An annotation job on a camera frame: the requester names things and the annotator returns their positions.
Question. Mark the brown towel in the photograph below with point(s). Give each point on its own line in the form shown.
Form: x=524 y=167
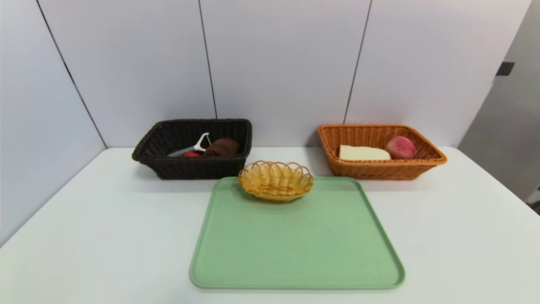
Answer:
x=221 y=147

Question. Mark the red tomato piece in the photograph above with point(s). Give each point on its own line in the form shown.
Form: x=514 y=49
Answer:
x=192 y=154

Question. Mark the white bread slice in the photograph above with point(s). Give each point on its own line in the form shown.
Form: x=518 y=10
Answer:
x=363 y=153

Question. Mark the pink peach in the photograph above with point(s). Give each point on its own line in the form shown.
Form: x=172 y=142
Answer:
x=400 y=147

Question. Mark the small round yellow wicker basket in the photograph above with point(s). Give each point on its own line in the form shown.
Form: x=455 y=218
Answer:
x=275 y=181

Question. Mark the dark brown wicker basket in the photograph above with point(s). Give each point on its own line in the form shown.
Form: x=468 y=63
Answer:
x=194 y=166

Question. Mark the orange wicker basket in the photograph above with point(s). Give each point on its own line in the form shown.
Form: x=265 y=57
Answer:
x=379 y=169

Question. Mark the light green plastic tray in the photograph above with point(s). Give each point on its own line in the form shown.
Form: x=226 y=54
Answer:
x=295 y=245

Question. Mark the dark wall fixture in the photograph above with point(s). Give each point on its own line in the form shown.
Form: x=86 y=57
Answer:
x=505 y=68

